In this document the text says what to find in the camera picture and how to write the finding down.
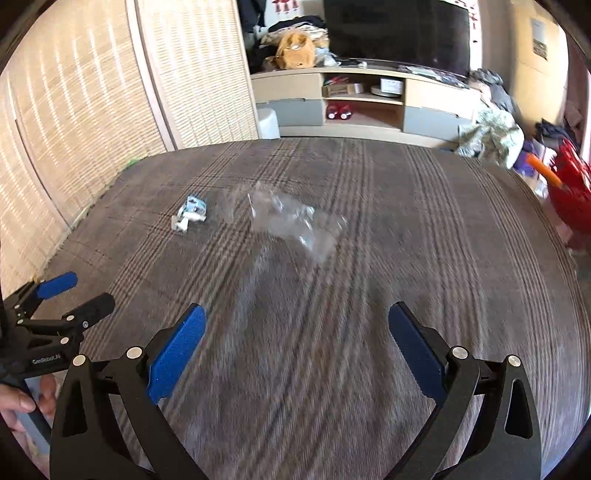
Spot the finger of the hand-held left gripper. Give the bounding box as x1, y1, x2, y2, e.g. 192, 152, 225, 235
7, 271, 78, 324
21, 293, 116, 344

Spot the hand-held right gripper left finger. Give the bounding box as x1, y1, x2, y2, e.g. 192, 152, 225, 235
50, 303, 207, 480

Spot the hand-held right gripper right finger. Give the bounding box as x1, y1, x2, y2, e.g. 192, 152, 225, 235
388, 301, 542, 480

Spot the small white and blue wrapper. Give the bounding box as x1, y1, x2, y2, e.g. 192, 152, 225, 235
172, 196, 207, 233

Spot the clear crinkled plastic wrapper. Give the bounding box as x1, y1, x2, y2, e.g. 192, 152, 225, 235
217, 182, 349, 266

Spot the person's left hand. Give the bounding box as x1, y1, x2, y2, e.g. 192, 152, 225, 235
0, 373, 58, 432

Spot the woven sliding door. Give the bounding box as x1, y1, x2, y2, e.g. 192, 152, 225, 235
134, 0, 259, 149
9, 0, 178, 227
0, 78, 70, 282

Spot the grey plaid blanket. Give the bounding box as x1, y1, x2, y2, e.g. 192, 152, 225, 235
0, 137, 587, 480

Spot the orange stick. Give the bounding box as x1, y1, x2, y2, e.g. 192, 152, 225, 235
526, 154, 566, 188

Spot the red bag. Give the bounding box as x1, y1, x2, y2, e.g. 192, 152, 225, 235
547, 138, 591, 250

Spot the purple and white bag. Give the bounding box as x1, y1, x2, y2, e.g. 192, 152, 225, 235
515, 138, 555, 182

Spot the light green patterned cloth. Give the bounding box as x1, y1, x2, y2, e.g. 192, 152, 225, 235
455, 108, 525, 168

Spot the white round bin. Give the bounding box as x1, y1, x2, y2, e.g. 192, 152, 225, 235
257, 108, 281, 140

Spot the dark clothing heap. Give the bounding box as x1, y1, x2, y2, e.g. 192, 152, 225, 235
536, 119, 573, 151

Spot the flat cardboard box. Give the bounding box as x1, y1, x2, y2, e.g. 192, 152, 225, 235
322, 83, 365, 98

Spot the grey clothing heap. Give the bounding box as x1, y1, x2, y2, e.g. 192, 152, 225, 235
471, 68, 519, 114

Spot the tall cardboard box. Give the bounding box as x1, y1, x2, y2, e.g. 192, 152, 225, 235
510, 0, 571, 153

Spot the beige television cabinet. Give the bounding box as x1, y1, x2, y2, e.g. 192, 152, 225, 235
250, 59, 490, 148

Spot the black flat television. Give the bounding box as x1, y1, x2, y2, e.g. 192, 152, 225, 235
322, 0, 472, 78

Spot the brown plush toy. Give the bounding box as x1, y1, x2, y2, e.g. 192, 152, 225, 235
269, 30, 317, 71

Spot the pile of clothes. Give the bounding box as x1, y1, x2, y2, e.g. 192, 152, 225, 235
261, 16, 341, 65

